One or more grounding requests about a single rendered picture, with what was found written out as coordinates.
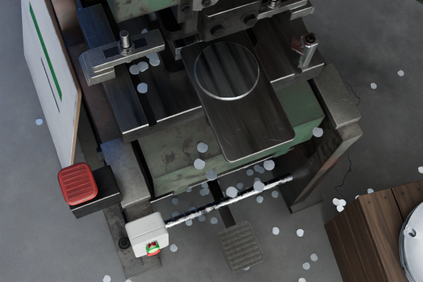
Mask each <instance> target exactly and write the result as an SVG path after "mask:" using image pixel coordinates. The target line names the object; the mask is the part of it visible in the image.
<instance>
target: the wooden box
mask: <svg viewBox="0 0 423 282"><path fill-rule="evenodd" d="M422 202H423V180H420V181H415V182H412V183H407V184H403V185H400V186H396V187H392V188H388V189H383V190H381V191H376V192H373V193H368V194H365V195H361V196H358V197H357V198H356V199H355V200H354V201H353V202H351V203H350V204H349V205H347V206H346V207H345V208H344V209H343V210H342V211H340V212H339V213H338V214H337V215H336V216H335V217H334V218H332V219H331V220H330V221H328V222H327V223H326V224H325V225H324V227H325V230H326V232H327V236H328V238H329V242H330V245H331V248H332V250H333V253H334V256H335V259H336V262H337V265H338V268H339V271H340V274H341V277H342V280H343V282H409V280H408V279H407V277H406V275H405V273H404V270H405V269H404V267H402V265H401V262H400V256H399V251H398V240H399V235H400V231H401V228H402V225H403V223H404V221H405V219H406V218H407V216H408V215H409V213H410V212H411V211H412V210H413V209H414V208H415V207H416V206H418V205H419V204H421V203H422Z"/></svg>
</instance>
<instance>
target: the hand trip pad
mask: <svg viewBox="0 0 423 282"><path fill-rule="evenodd" d="M57 177H58V181H59V184H60V188H61V191H62V194H63V197H64V200H65V201H66V203H68V204H69V205H77V204H80V203H82V202H85V201H87V200H91V199H93V198H94V197H95V196H96V195H97V193H98V188H97V185H96V182H95V180H94V176H93V173H92V170H91V168H90V166H89V165H88V164H87V163H85V162H79V163H77V164H73V165H71V166H68V167H65V168H63V169H61V170H60V171H59V173H58V175H57Z"/></svg>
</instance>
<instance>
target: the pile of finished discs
mask: <svg viewBox="0 0 423 282"><path fill-rule="evenodd" d="M398 251H399V256H400V262H401V265H402V267H404V269H405V270H404V273H405V275H406V277H407V279H408V280H409V282H423V202H422V203H421V204H419V205H418V206H416V207H415V208H414V209H413V210H412V211H411V212H410V213H409V215H408V216H407V218H406V219H405V221H404V223H403V225H402V228H401V231H400V235H399V240H398Z"/></svg>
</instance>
